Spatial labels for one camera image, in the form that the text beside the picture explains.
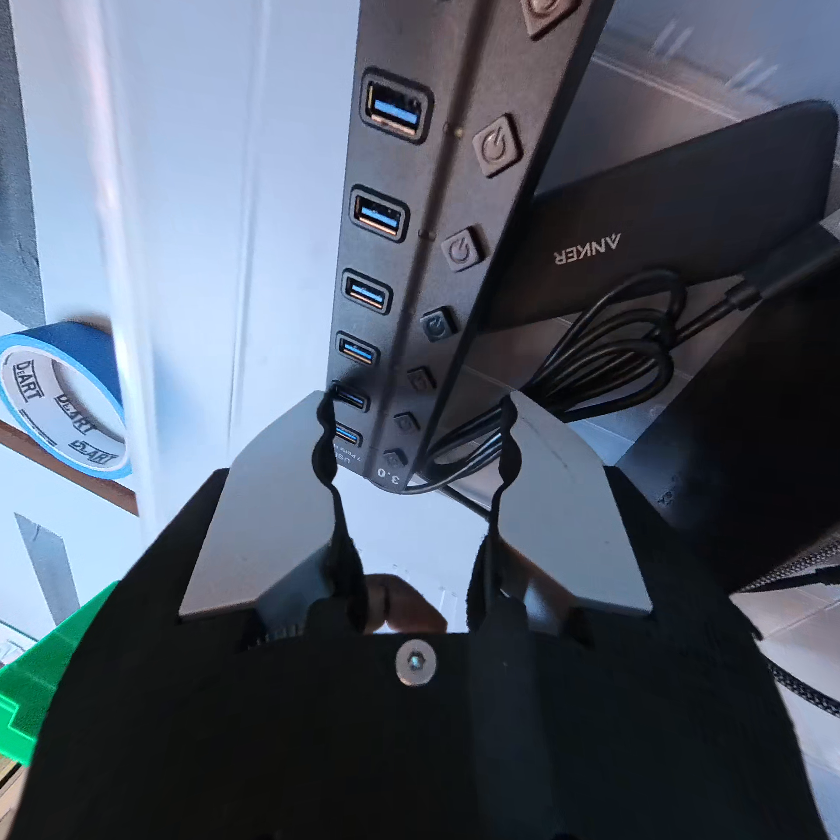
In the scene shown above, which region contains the black usb hub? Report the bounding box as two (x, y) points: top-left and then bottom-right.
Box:
(326, 0), (618, 492)

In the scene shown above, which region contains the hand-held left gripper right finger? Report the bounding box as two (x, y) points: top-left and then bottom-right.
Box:
(482, 390), (656, 624)

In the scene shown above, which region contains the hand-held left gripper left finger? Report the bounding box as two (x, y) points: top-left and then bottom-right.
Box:
(177, 390), (358, 623)

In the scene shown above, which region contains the green plastic bin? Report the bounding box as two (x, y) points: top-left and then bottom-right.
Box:
(0, 579), (120, 770)

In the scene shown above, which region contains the person's left hand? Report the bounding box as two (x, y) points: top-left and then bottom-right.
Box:
(363, 573), (450, 635)

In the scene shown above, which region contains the black hub cable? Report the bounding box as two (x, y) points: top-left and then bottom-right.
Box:
(406, 268), (690, 497)

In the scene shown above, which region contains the blue tape roll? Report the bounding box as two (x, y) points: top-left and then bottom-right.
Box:
(0, 320), (133, 480)

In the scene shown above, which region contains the black power bank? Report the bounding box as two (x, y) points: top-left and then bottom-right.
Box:
(484, 98), (840, 332)

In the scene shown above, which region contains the black flat panel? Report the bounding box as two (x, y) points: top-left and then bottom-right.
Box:
(617, 276), (840, 595)

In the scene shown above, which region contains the black short cable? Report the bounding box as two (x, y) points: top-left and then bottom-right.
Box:
(725, 233), (840, 309)

